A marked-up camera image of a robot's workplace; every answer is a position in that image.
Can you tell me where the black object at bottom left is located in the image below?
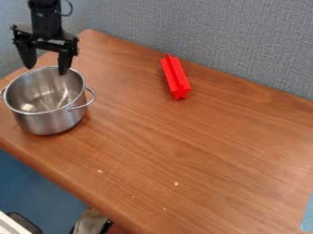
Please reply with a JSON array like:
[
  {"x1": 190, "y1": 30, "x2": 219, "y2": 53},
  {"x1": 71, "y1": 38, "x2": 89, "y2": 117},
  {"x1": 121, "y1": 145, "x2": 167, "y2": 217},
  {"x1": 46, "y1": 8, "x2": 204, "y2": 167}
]
[{"x1": 6, "y1": 212, "x2": 42, "y2": 234}]

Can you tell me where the red star-shaped block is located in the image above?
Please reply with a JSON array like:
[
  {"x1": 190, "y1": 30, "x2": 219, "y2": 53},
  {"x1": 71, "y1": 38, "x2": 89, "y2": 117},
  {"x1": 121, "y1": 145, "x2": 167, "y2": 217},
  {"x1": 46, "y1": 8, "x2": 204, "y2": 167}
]
[{"x1": 160, "y1": 54, "x2": 192, "y2": 100}]

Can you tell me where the grey table leg bracket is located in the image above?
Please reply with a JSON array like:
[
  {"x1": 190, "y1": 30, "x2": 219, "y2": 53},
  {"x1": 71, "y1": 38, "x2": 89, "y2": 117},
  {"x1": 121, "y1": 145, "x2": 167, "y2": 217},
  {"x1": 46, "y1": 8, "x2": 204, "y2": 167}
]
[{"x1": 69, "y1": 207, "x2": 113, "y2": 234}]

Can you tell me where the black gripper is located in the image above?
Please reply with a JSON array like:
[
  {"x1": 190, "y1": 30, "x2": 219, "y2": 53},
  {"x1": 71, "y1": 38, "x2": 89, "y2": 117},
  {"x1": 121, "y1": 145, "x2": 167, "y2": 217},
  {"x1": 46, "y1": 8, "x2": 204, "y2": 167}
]
[{"x1": 9, "y1": 24, "x2": 79, "y2": 75}]

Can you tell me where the stainless steel pot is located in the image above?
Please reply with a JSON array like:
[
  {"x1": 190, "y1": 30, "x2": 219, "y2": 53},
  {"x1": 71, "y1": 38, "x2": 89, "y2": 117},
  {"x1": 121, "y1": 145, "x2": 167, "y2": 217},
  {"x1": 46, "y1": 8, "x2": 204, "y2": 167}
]
[{"x1": 0, "y1": 66, "x2": 96, "y2": 135}]

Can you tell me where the white object at corner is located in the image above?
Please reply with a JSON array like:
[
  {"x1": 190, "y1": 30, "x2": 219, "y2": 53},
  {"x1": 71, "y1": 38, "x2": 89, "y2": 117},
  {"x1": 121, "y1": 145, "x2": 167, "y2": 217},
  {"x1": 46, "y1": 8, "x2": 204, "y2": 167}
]
[{"x1": 0, "y1": 211, "x2": 32, "y2": 234}]

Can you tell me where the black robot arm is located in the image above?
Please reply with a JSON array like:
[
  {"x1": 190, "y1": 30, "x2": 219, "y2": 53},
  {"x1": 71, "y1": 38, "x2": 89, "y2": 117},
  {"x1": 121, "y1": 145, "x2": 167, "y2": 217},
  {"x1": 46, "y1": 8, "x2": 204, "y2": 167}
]
[{"x1": 9, "y1": 0, "x2": 79, "y2": 75}]

